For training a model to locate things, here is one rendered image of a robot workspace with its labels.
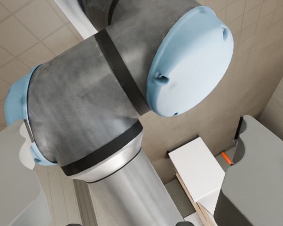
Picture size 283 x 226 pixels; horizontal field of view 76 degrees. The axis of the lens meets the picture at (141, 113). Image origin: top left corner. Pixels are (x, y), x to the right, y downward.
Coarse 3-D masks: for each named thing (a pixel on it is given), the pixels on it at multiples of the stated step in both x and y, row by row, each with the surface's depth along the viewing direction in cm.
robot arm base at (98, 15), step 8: (88, 0) 28; (96, 0) 27; (104, 0) 25; (112, 0) 24; (88, 8) 28; (96, 8) 26; (104, 8) 25; (112, 8) 24; (88, 16) 30; (96, 16) 28; (104, 16) 26; (96, 24) 29; (104, 24) 27
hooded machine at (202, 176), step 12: (180, 144) 396; (192, 144) 385; (204, 144) 378; (180, 156) 379; (192, 156) 373; (204, 156) 367; (180, 168) 369; (192, 168) 363; (204, 168) 357; (216, 168) 352; (192, 180) 353; (204, 180) 347; (216, 180) 342; (192, 192) 343; (204, 192) 338; (216, 192) 337; (204, 204) 333
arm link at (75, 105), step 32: (64, 64) 19; (96, 64) 18; (32, 96) 18; (64, 96) 18; (96, 96) 18; (32, 128) 18; (64, 128) 18; (96, 128) 19; (128, 128) 21; (64, 160) 20; (96, 160) 19; (128, 160) 21; (96, 192) 22; (128, 192) 21; (160, 192) 23; (128, 224) 21; (160, 224) 22
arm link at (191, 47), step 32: (128, 0) 21; (160, 0) 19; (192, 0) 19; (128, 32) 18; (160, 32) 17; (192, 32) 16; (224, 32) 18; (128, 64) 18; (160, 64) 16; (192, 64) 17; (224, 64) 20; (128, 96) 19; (160, 96) 18; (192, 96) 22
